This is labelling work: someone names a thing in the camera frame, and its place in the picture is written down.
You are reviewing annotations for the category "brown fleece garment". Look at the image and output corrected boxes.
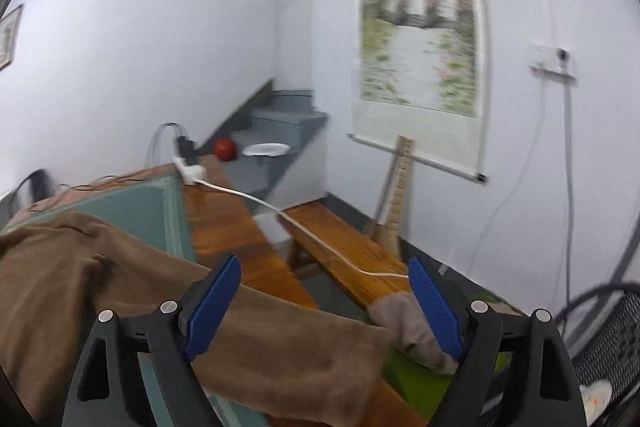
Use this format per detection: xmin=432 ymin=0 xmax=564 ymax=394
xmin=0 ymin=208 xmax=459 ymax=427

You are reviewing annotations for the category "green table mat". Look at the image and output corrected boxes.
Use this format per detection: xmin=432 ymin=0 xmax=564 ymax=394
xmin=1 ymin=174 xmax=269 ymax=426

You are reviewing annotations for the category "wooden bench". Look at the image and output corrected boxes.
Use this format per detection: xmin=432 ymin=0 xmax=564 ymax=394
xmin=279 ymin=202 xmax=410 ymax=309

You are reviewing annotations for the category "wooden ruler stick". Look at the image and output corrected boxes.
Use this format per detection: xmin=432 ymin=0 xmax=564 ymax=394
xmin=363 ymin=135 xmax=414 ymax=259

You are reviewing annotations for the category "black metal chair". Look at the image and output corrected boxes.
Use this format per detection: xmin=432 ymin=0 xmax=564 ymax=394
xmin=0 ymin=169 xmax=55 ymax=227

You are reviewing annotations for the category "white power strip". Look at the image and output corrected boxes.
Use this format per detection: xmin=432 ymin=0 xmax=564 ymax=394
xmin=172 ymin=156 xmax=207 ymax=185

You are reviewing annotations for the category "black power adapter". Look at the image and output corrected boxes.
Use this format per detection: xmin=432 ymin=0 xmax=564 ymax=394
xmin=176 ymin=135 xmax=198 ymax=166

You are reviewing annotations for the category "red ball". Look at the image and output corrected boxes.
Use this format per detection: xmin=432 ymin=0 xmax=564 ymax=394
xmin=213 ymin=136 xmax=238 ymax=162

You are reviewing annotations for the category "white plate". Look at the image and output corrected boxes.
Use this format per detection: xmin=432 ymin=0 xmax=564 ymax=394
xmin=242 ymin=142 xmax=291 ymax=157

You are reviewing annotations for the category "hanging scroll painting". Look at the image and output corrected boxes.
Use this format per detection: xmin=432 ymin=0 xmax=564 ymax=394
xmin=349 ymin=0 xmax=489 ymax=183

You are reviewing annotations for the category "framed landscape picture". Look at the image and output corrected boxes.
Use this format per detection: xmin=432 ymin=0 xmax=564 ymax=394
xmin=0 ymin=4 xmax=24 ymax=69

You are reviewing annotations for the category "white power cord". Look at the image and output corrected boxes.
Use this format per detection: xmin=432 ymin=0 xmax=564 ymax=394
xmin=194 ymin=178 xmax=410 ymax=281

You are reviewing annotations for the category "black cable on table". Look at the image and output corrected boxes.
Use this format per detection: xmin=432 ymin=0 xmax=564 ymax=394
xmin=29 ymin=173 xmax=166 ymax=210

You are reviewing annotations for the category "wall socket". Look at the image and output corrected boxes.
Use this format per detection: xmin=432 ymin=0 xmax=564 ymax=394
xmin=528 ymin=43 xmax=576 ymax=81

